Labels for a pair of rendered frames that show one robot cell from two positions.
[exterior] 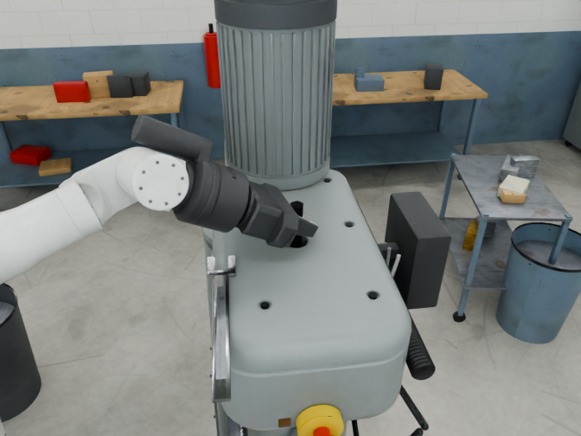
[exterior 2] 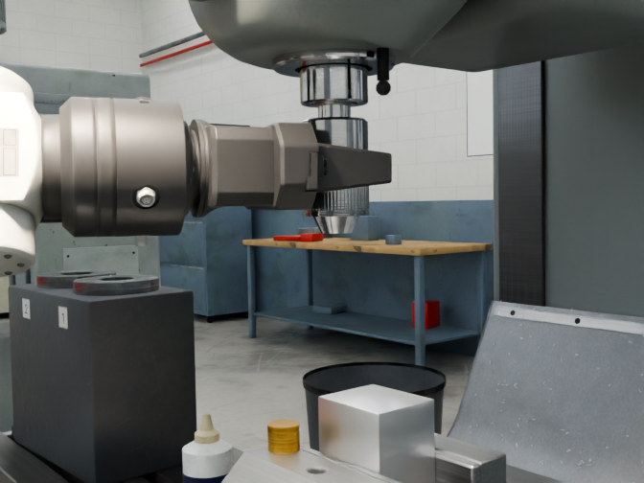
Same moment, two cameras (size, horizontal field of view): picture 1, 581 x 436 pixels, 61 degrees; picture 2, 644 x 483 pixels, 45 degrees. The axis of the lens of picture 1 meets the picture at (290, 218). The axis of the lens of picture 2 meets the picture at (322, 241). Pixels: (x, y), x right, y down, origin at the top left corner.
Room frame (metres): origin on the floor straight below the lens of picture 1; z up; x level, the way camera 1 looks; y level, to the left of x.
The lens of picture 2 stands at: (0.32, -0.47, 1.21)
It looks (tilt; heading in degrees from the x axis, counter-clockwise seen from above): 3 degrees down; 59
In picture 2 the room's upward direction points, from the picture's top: 1 degrees counter-clockwise
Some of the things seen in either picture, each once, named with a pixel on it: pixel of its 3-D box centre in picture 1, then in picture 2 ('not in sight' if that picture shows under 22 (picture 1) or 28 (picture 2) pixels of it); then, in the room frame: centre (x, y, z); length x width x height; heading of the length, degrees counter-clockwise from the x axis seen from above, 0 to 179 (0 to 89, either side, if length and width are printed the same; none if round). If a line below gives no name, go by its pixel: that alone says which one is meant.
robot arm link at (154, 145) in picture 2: not in sight; (205, 172); (0.53, 0.01, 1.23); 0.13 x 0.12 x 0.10; 77
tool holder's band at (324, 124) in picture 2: not in sight; (334, 126); (0.61, -0.01, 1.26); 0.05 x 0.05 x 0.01
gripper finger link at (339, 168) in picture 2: not in sight; (349, 168); (0.61, -0.04, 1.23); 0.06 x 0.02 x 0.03; 167
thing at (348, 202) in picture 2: not in sight; (335, 174); (0.61, -0.01, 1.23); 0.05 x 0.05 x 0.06
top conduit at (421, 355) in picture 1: (375, 269); not in sight; (0.67, -0.15, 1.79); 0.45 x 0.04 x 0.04; 7
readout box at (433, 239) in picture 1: (415, 248); not in sight; (0.95, -0.30, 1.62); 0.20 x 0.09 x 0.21; 7
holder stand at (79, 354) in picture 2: not in sight; (98, 363); (0.55, 0.41, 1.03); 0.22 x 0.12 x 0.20; 101
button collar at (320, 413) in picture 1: (320, 425); not in sight; (0.39, -0.04, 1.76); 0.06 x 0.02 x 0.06; 97
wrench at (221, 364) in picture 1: (221, 317); not in sight; (0.44, 0.09, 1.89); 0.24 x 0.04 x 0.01; 7
